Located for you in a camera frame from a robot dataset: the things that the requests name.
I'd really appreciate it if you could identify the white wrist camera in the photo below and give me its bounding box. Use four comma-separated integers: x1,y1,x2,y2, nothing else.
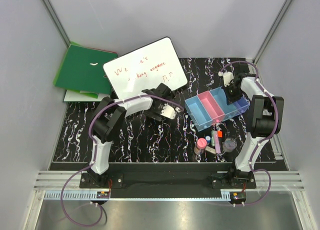
160,103,181,120
218,71,234,87

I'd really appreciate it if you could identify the black marble pattern mat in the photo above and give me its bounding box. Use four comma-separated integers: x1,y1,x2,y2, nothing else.
50,57,277,164

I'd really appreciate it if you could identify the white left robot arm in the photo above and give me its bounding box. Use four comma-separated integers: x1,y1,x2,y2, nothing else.
87,83,184,188

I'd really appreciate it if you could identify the white dry-erase board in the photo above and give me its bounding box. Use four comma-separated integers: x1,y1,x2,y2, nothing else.
103,36,188,99

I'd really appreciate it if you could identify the pink capped glitter jar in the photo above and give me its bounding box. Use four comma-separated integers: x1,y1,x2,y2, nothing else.
194,138,207,155

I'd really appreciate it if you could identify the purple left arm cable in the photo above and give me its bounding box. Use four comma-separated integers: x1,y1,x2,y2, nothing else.
60,94,185,228

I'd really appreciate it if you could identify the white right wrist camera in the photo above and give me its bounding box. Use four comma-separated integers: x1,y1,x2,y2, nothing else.
218,71,234,87

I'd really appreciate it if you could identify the purple plastic bin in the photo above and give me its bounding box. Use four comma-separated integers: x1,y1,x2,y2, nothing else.
233,96,250,114

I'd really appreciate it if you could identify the white small eraser block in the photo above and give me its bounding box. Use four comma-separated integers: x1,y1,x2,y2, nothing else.
205,146,216,155

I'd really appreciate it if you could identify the clear round glitter container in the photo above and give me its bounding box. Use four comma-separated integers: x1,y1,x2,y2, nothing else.
222,137,237,153

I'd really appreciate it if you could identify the aluminium rail frame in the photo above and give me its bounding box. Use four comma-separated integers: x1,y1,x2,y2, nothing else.
22,58,318,230

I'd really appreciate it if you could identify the pink eraser bar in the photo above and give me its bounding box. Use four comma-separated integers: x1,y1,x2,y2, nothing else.
215,137,222,154

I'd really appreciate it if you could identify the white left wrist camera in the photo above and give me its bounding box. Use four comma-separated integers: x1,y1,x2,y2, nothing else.
160,103,181,120

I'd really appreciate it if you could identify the pink plastic bin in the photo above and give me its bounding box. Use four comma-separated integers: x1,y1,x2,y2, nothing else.
198,91,225,124

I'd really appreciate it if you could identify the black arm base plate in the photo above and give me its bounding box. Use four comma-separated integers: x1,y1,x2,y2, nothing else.
79,162,257,200

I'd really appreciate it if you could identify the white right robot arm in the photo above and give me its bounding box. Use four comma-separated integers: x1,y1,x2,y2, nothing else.
222,72,284,189

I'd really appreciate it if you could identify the orange small cube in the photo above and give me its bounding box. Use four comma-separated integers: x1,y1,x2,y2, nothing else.
217,131,223,138

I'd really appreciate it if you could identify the green ring binder folder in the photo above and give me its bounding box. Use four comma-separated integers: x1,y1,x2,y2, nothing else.
53,42,118,96

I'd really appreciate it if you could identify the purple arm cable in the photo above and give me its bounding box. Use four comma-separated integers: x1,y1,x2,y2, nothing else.
60,94,185,228
219,60,278,207

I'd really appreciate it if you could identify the green white paper booklet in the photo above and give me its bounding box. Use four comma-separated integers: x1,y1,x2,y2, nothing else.
63,90,109,103

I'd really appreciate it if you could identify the small blue capped bottle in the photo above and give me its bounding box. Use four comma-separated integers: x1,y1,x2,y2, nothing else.
205,136,211,146

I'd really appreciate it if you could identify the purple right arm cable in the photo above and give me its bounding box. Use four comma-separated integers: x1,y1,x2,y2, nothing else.
219,60,278,207

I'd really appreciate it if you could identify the light blue plastic bin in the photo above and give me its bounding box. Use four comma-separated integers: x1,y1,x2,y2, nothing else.
185,96,212,131

